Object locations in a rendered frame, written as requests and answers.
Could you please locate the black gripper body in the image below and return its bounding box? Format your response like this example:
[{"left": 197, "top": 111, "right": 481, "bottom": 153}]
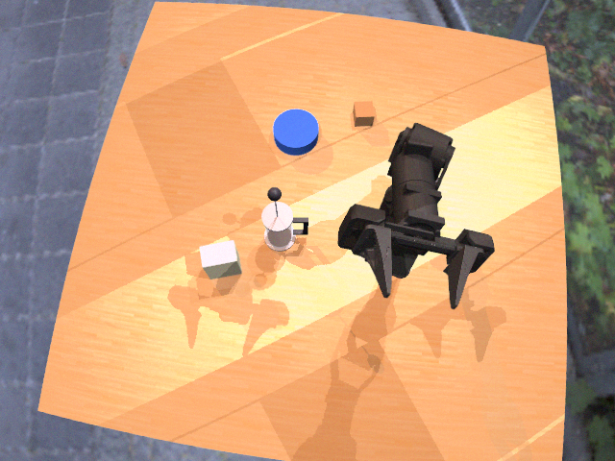
[{"left": 337, "top": 181, "right": 495, "bottom": 274}]

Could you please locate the blue cylinder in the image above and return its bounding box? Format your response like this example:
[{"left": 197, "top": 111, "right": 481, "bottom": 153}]
[{"left": 273, "top": 109, "right": 319, "bottom": 157}]

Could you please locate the french press coffee maker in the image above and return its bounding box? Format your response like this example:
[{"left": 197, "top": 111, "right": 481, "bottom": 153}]
[{"left": 261, "top": 186, "right": 308, "bottom": 252}]

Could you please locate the cream rectangular block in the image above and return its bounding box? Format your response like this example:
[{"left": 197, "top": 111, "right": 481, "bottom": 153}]
[{"left": 199, "top": 240, "right": 243, "bottom": 279}]

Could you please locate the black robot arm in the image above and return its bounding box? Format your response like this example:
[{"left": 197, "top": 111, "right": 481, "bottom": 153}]
[{"left": 379, "top": 122, "right": 455, "bottom": 279}]

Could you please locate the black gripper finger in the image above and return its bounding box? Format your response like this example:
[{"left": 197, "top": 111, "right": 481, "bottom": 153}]
[
  {"left": 443, "top": 245, "right": 483, "bottom": 310},
  {"left": 352, "top": 225, "right": 392, "bottom": 298}
]

